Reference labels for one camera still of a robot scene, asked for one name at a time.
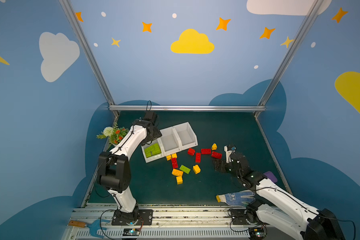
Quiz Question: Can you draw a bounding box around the green lego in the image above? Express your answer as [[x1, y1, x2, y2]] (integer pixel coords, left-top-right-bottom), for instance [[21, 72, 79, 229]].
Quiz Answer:
[[144, 143, 162, 158]]

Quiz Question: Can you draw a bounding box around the right controller board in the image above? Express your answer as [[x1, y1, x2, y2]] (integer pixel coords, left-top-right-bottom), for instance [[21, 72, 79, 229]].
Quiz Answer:
[[248, 227, 267, 240]]

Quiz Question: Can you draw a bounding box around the orange lego brick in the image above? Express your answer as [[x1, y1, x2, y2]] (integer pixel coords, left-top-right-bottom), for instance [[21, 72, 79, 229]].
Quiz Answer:
[[172, 169, 184, 177]]

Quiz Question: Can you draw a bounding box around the green lego brick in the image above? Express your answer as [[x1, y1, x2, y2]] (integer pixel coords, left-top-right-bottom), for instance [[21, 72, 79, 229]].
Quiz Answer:
[[179, 165, 191, 174]]

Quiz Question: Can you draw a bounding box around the controller board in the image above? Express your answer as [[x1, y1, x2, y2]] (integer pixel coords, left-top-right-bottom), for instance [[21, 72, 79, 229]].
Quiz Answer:
[[248, 227, 267, 240], [123, 229, 141, 238]]

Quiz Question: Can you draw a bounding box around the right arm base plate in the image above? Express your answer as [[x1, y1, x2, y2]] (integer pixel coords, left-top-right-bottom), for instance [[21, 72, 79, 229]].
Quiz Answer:
[[228, 208, 266, 226]]

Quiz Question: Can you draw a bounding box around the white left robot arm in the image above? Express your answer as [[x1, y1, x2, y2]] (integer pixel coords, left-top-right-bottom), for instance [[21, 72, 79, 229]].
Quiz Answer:
[[97, 118, 162, 224]]

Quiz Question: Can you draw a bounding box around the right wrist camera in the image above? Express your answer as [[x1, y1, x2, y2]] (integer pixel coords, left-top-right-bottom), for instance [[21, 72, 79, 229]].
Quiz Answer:
[[224, 145, 236, 164]]

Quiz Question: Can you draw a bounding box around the potted artificial flower plant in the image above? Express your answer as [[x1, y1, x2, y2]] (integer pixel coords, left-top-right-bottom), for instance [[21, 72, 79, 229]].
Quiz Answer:
[[97, 123, 129, 145]]

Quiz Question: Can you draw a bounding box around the front aluminium rail bed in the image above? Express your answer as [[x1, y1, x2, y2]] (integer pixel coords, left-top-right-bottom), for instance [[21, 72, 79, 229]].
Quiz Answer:
[[63, 204, 290, 240]]

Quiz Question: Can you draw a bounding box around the aluminium frame post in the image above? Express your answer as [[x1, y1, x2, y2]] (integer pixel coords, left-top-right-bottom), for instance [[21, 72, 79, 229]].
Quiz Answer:
[[59, 0, 115, 107], [258, 0, 325, 111]]

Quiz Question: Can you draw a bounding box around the aluminium right frame post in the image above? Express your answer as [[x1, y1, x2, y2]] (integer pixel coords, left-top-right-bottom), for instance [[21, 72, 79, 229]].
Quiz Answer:
[[258, 0, 325, 111]]

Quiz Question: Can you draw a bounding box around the aluminium left frame post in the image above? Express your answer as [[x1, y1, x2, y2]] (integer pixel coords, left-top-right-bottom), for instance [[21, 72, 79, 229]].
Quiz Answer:
[[59, 0, 115, 107]]

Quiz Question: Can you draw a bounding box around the wooden handled blue tool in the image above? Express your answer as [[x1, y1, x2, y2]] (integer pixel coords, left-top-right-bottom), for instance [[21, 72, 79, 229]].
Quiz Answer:
[[68, 219, 110, 239]]

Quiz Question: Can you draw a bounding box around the purple pink toy shovel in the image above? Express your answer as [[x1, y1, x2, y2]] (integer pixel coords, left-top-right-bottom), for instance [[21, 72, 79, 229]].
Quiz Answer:
[[264, 171, 278, 183]]

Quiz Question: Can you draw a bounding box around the red lego brick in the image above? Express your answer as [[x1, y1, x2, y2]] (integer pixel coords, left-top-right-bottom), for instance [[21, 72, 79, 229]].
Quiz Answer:
[[201, 149, 212, 155], [211, 151, 223, 160], [171, 158, 179, 169], [195, 153, 201, 163]]

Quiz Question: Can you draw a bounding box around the small yellow lego front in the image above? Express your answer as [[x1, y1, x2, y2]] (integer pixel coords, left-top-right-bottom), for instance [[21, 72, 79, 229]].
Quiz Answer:
[[176, 176, 183, 185]]

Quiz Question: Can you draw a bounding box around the aluminium back frame rail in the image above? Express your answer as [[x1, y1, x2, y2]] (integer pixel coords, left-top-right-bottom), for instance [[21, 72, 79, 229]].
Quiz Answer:
[[109, 105, 266, 113]]

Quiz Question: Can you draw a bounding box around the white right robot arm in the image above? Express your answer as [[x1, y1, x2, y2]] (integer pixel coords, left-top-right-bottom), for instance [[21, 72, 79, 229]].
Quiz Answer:
[[222, 147, 345, 240]]

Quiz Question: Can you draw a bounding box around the white three-compartment bin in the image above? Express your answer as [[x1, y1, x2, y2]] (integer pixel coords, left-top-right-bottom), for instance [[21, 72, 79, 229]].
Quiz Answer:
[[142, 122, 198, 163]]

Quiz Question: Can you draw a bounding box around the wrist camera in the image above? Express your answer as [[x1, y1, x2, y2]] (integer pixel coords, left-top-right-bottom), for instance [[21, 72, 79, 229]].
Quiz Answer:
[[224, 145, 236, 164], [143, 111, 158, 124]]

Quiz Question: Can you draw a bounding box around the yellow lego pair by bin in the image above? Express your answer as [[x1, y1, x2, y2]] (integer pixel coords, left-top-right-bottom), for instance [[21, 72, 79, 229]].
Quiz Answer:
[[166, 153, 178, 161]]

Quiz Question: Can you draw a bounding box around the left controller board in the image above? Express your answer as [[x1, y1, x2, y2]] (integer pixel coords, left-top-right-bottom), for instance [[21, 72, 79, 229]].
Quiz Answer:
[[123, 229, 141, 238]]

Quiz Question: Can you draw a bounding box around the yellow tall lego brick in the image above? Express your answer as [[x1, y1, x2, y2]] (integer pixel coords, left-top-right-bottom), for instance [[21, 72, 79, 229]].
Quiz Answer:
[[193, 165, 201, 175]]

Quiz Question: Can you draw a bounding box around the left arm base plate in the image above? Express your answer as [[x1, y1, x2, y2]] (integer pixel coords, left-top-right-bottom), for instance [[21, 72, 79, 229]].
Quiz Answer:
[[111, 209, 154, 226]]

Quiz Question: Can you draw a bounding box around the small red lego cube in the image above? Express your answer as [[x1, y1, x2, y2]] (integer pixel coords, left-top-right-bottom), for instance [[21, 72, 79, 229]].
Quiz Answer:
[[188, 148, 196, 156]]

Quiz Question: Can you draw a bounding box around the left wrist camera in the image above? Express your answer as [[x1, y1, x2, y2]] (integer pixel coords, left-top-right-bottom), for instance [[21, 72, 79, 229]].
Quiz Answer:
[[143, 111, 158, 124]]

